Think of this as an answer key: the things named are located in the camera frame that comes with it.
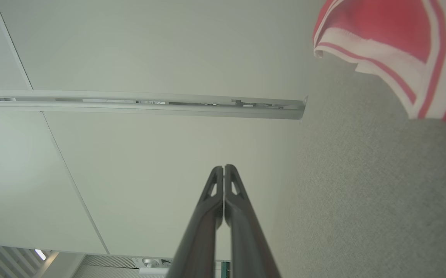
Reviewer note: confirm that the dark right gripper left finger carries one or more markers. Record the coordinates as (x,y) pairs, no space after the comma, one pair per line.
(199,247)

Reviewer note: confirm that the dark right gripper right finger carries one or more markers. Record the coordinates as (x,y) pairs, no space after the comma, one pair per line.
(250,255)

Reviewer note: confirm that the red Bulls jersey shirt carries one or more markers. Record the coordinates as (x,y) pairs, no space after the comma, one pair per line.
(381,23)

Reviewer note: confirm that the white ceiling lamp fixture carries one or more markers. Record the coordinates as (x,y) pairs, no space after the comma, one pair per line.
(149,263)

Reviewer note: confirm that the grey partition post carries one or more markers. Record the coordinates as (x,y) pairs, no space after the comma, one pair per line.
(130,110)

